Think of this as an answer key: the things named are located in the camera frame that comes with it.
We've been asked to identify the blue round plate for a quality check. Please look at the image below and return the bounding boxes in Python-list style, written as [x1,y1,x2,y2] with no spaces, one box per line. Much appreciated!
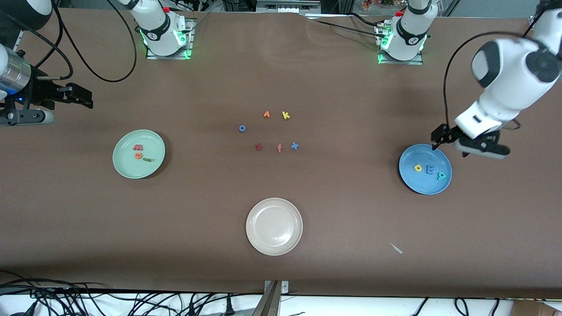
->
[399,144,452,195]

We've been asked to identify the light green round plate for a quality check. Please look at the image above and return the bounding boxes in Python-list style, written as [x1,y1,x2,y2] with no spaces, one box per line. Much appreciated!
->
[112,129,166,180]

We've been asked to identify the colourful background objects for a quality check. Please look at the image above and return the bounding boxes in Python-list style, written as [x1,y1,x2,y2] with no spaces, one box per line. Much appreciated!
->
[361,0,398,11]

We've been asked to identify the brown cardboard box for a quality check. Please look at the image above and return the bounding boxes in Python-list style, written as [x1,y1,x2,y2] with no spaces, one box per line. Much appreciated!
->
[511,300,562,316]

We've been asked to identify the beige round plate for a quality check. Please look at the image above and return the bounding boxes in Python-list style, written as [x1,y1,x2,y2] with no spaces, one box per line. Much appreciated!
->
[246,198,303,256]

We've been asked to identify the grey metal rack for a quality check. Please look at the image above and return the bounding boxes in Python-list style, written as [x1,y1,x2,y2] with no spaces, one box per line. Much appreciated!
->
[256,0,322,14]

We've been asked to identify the dark slanted bar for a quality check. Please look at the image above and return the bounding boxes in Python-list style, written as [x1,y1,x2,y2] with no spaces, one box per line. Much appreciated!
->
[252,281,281,316]

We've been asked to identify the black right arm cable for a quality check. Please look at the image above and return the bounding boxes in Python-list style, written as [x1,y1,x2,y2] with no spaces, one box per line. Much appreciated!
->
[33,0,137,83]

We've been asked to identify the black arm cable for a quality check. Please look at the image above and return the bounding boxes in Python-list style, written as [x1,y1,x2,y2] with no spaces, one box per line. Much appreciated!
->
[33,0,137,83]
[443,0,549,132]

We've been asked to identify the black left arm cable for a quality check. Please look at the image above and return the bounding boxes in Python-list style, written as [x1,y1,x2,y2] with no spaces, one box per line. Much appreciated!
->
[443,0,549,132]

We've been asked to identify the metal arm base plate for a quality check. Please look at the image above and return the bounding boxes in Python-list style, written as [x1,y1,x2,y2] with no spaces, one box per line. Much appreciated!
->
[146,18,195,60]
[377,24,424,65]

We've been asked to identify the black cable on tabletop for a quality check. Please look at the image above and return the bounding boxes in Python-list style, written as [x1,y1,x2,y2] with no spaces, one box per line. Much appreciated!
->
[303,13,387,38]

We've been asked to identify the tangled black floor cables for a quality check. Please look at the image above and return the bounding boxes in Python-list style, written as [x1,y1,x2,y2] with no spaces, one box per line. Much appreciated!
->
[0,270,264,316]

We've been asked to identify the grey metal table bracket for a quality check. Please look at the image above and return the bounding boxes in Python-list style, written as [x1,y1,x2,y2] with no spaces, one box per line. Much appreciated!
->
[263,280,289,295]

